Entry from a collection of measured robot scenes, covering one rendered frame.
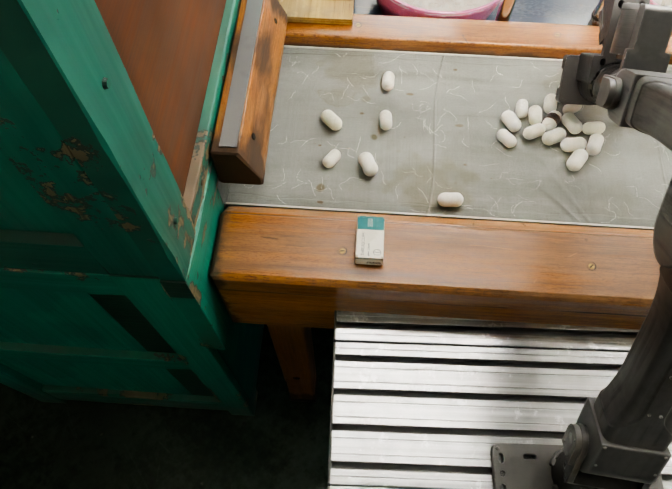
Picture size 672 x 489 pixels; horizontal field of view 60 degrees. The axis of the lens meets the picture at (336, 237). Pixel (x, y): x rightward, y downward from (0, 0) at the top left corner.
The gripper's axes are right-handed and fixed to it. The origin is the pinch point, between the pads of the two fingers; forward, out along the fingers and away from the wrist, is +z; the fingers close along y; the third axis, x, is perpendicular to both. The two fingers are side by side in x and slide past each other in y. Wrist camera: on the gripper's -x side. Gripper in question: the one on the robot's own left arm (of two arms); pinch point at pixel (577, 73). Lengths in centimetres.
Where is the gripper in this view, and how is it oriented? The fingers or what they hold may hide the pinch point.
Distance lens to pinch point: 99.2
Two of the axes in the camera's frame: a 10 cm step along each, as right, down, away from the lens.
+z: 0.5, -3.7, 9.3
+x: -0.4, 9.3, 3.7
